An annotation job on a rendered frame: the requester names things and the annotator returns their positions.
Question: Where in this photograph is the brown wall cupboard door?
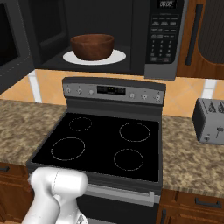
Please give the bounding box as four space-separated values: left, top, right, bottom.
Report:
176 0 224 81

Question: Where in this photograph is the long black cupboard handle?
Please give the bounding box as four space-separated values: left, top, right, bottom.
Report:
185 3 205 67

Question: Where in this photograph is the grey steel toaster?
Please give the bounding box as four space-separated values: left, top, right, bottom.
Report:
192 97 224 145

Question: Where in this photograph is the black microwave oven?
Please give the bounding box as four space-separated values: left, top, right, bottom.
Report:
17 0 189 81

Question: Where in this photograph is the white microwave turntable plate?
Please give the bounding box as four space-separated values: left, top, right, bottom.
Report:
62 48 128 67

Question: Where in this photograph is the short black cupboard handle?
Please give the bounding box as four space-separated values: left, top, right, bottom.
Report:
160 208 167 224

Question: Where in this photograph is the steel oven door handle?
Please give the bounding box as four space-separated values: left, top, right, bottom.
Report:
83 183 156 207

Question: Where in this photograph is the brown wooden bowl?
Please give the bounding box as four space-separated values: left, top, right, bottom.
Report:
69 33 116 62

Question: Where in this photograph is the brown wooden drawer front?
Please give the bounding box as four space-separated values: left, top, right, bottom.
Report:
0 162 31 182
171 188 224 217

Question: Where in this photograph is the black oven door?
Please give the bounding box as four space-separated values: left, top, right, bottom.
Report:
75 192 160 224

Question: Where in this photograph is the brown base cupboard door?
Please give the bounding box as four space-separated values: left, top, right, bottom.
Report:
157 204 224 224
0 178 35 224

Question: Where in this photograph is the black microwave door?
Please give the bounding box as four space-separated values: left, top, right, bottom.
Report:
0 0 37 95

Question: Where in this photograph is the black and steel stove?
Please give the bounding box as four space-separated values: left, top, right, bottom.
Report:
25 76 167 224

